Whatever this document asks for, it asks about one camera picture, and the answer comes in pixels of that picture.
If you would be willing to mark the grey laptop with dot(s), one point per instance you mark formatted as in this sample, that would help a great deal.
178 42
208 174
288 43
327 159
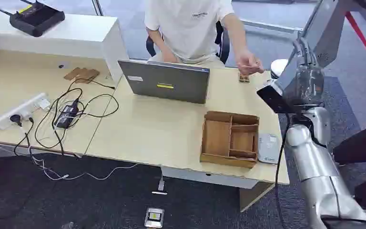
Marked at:
167 82

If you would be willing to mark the person's right hand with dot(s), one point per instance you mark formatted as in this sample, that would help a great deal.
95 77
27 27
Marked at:
169 57

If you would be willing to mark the wooden compartment box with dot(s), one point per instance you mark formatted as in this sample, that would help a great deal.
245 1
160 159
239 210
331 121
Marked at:
217 139

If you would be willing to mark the desk leg panel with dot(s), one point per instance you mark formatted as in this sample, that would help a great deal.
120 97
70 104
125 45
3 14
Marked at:
254 197

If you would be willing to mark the small card stack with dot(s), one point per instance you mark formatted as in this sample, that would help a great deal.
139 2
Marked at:
244 78

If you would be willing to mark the standing person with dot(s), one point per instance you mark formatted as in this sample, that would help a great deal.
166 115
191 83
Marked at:
359 148

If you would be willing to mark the metal pole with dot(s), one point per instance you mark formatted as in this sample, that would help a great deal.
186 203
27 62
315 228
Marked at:
97 7

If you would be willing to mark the black office chair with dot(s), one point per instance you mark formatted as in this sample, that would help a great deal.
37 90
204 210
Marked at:
222 44

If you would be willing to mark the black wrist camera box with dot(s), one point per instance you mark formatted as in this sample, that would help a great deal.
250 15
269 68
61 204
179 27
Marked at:
273 96

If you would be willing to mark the silver device with yellow label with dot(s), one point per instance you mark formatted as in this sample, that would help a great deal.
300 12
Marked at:
154 217

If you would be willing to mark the single card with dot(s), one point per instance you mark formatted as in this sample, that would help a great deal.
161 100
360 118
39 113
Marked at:
249 67

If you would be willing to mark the grey floor rail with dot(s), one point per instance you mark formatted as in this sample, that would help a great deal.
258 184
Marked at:
268 26

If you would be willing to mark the red floor tape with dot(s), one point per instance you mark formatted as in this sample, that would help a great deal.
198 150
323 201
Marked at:
364 41

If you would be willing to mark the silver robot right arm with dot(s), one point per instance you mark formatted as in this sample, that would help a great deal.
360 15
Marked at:
317 164

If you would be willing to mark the seated person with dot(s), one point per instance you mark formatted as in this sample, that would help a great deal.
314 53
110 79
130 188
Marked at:
187 28

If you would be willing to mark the white power strip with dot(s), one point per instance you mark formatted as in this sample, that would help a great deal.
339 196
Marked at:
22 110

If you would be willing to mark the black power adapter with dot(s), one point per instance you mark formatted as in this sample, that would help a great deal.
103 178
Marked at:
66 115

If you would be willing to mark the white desk shelf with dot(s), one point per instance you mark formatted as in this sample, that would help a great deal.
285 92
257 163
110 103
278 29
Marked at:
60 34

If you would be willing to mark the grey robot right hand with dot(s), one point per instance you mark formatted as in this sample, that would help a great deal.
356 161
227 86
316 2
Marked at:
306 85

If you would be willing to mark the black router with antennas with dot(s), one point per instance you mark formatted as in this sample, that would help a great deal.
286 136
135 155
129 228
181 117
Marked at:
36 17

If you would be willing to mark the white round base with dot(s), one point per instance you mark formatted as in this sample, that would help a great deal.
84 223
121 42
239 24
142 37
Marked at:
278 68

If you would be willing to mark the grey display stand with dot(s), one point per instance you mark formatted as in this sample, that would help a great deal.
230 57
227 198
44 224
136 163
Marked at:
328 28

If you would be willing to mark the person's left hand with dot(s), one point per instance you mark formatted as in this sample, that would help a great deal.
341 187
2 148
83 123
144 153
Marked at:
247 63

